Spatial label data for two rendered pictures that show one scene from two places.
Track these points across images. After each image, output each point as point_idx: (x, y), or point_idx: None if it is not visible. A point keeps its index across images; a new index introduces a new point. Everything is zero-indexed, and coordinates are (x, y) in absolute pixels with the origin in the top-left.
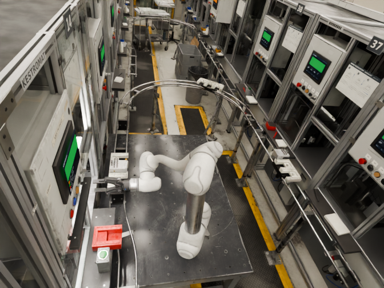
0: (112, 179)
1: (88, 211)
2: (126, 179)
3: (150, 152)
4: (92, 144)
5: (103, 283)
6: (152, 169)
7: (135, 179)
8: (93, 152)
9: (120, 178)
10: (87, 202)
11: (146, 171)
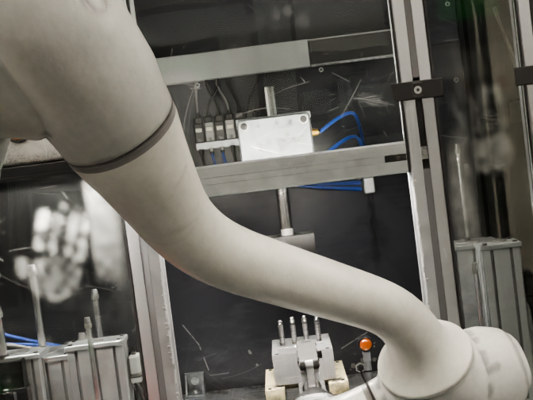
0: (299, 351)
1: (168, 386)
2: (328, 393)
3: (507, 339)
4: (416, 226)
5: None
6: (382, 390)
7: (320, 398)
8: (422, 275)
9: (308, 361)
10: (168, 337)
11: (361, 385)
